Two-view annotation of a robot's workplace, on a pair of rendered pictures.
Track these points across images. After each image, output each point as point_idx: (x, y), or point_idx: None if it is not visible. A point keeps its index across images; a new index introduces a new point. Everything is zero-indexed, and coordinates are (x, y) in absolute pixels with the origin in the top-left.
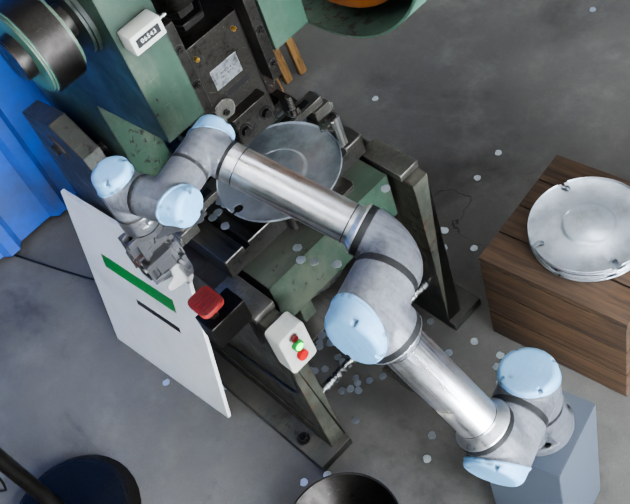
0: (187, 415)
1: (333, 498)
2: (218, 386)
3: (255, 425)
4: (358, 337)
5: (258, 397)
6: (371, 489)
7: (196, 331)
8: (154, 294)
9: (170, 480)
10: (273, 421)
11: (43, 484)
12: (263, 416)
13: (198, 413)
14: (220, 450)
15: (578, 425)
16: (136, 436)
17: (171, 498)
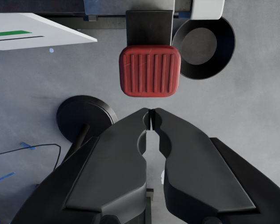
0: (78, 56)
1: (181, 37)
2: (87, 38)
3: (112, 34)
4: None
5: (102, 20)
6: (199, 19)
7: (58, 31)
8: (2, 34)
9: (103, 85)
10: (121, 26)
11: (75, 142)
12: (114, 28)
13: (82, 50)
14: (109, 58)
15: None
16: (70, 81)
17: (111, 90)
